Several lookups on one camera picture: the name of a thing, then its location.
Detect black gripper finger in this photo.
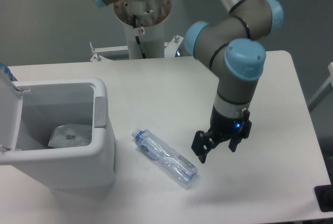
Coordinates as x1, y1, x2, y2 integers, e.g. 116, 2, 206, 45
228, 120, 252, 152
191, 130, 220, 164

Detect black clamp at table edge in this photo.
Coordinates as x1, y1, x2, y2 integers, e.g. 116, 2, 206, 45
314, 184, 332, 213

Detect clear crushed plastic bottle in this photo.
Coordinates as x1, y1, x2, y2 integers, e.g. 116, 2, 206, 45
132, 128, 198, 187

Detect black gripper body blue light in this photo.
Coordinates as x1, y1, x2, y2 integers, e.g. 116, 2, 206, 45
209, 106, 250, 142

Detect white plastic trash can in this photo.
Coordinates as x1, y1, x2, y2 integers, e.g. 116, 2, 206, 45
1, 75, 116, 189

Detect black cable on pedestal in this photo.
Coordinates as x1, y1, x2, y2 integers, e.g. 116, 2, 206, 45
132, 14, 147, 59

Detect white frame at right edge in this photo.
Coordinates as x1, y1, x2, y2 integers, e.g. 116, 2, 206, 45
308, 62, 332, 113

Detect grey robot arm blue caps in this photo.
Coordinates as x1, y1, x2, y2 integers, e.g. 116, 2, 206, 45
94, 0, 284, 163

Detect blue object behind lid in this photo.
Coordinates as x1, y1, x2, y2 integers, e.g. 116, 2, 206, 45
0, 63, 17, 81

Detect white plastic wrapper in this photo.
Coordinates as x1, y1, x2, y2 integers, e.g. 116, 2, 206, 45
48, 123, 92, 148

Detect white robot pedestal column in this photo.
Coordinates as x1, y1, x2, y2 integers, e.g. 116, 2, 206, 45
114, 0, 172, 58

